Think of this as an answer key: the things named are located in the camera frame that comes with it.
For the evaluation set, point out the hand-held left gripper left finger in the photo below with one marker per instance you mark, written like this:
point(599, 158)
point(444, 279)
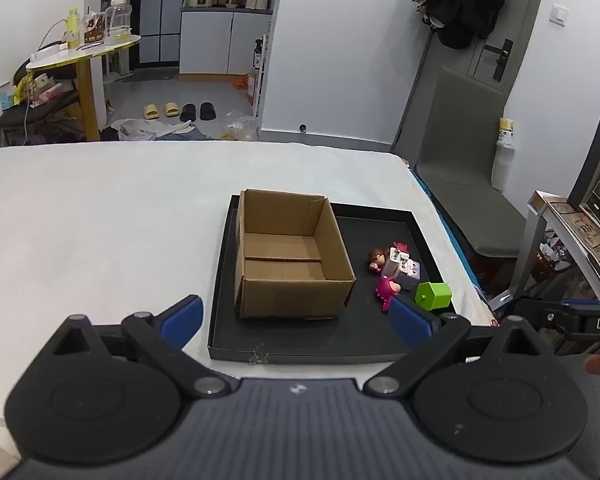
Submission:
point(182, 317)

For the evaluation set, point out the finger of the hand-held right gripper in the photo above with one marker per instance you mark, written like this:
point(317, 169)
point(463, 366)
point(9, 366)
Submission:
point(582, 303)
point(550, 317)

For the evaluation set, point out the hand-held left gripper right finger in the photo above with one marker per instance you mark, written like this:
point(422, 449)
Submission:
point(410, 320)

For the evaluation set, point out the green cube toy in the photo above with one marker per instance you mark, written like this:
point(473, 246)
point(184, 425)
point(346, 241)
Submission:
point(432, 296)

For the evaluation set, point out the pink figure toy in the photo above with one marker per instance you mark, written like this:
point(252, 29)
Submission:
point(386, 287)

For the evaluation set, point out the purple rabbit block toy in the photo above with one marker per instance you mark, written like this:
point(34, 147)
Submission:
point(410, 275)

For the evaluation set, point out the black tray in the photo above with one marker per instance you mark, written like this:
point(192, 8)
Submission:
point(360, 330)

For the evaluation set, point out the white plug toy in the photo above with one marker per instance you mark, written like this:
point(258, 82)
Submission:
point(395, 260)

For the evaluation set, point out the brown-haired doll figure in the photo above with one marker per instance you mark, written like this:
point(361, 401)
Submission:
point(376, 260)

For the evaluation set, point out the brown cardboard box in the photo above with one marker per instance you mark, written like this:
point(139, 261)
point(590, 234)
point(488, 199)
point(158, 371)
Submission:
point(290, 295)

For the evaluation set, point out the grey side table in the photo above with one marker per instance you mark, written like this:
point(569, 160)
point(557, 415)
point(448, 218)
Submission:
point(529, 245)

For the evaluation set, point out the black upright panel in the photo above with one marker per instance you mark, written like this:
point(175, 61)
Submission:
point(597, 135)

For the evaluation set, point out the yellow-lidded white bottle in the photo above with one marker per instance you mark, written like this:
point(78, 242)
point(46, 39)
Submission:
point(506, 132)

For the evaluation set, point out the white plastic bag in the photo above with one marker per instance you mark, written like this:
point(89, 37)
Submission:
point(132, 130)

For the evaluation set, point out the clear plastic bag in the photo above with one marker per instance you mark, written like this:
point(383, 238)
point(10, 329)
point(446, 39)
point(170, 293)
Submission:
point(240, 127)

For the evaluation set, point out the grey chair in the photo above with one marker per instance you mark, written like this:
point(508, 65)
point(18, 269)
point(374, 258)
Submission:
point(460, 125)

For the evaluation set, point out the black slipper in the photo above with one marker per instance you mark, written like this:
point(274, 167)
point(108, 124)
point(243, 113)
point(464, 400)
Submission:
point(207, 111)
point(188, 112)

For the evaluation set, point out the orange floor object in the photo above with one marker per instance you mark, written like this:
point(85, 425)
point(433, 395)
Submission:
point(242, 83)

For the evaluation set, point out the black stool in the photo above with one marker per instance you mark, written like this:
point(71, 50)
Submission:
point(40, 110)

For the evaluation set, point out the white shelf rack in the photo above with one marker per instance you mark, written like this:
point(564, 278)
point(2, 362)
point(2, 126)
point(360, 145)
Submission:
point(260, 75)

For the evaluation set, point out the black door lock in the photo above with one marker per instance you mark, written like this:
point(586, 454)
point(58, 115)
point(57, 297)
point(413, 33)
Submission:
point(502, 57)

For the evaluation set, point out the white kitchen cabinet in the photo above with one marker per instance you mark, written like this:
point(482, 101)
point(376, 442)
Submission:
point(205, 42)

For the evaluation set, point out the round yellow-edged table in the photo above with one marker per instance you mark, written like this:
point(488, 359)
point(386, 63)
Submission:
point(80, 55)

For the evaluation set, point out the blue tissue pack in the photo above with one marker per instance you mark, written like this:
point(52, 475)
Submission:
point(7, 96)

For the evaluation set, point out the white power strip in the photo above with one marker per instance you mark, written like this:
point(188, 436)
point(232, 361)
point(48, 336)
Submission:
point(45, 52)

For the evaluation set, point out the grey door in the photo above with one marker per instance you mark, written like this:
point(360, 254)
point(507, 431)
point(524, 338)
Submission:
point(525, 10)

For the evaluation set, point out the red-labelled snack packet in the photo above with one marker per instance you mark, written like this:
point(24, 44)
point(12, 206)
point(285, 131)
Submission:
point(94, 30)

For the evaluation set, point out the clear water jug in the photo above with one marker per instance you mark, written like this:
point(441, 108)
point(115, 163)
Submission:
point(117, 20)

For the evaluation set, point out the black-framed glass door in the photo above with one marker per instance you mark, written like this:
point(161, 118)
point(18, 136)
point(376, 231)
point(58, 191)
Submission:
point(160, 10)

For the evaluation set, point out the yellow-green bottle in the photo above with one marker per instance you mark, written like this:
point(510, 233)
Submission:
point(72, 27)

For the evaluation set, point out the white light switch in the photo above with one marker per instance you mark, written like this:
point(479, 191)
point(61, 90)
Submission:
point(559, 15)

